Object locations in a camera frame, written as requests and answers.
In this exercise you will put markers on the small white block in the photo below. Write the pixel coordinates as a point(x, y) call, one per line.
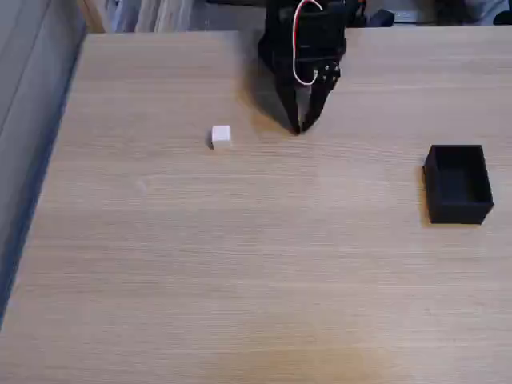
point(221, 137)

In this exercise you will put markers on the black open box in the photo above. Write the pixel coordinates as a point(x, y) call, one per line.
point(458, 184)

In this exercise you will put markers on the black object behind table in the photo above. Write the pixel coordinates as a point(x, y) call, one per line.
point(381, 18)

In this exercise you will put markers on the light wooden panels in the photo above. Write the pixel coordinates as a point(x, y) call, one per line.
point(160, 15)

